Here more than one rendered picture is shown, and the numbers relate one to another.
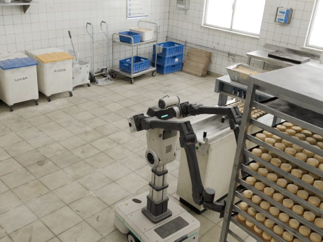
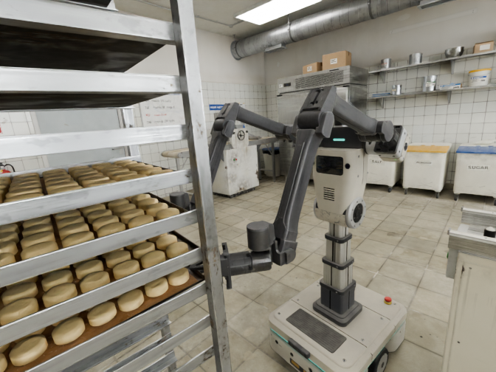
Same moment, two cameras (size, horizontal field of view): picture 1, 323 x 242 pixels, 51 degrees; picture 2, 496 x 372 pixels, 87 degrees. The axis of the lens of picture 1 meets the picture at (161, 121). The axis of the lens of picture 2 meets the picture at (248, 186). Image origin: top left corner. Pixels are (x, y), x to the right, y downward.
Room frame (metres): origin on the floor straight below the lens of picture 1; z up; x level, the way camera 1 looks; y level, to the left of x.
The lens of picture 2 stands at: (1.94, -1.29, 1.34)
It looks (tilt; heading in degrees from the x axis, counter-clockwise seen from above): 14 degrees down; 92
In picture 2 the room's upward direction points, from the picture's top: 4 degrees counter-clockwise
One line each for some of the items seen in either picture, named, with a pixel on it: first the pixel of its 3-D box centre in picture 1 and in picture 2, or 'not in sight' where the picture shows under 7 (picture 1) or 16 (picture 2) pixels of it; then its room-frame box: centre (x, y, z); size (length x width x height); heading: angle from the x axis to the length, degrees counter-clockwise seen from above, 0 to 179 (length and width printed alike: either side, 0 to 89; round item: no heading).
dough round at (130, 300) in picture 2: not in sight; (131, 300); (1.65, -0.81, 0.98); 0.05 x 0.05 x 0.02
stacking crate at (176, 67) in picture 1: (167, 66); not in sight; (7.54, -0.04, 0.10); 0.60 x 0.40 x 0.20; 136
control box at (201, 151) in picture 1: (193, 144); (457, 249); (2.73, -0.32, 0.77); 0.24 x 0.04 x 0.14; 46
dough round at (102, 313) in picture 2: not in sight; (102, 313); (1.61, -0.85, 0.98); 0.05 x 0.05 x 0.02
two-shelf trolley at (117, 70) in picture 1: (135, 51); not in sight; (6.89, 0.64, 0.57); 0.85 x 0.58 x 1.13; 145
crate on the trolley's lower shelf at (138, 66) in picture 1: (134, 64); not in sight; (6.88, 0.65, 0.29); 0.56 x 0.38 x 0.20; 146
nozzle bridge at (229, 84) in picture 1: (250, 100); not in sight; (3.35, -0.92, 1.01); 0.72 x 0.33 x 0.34; 46
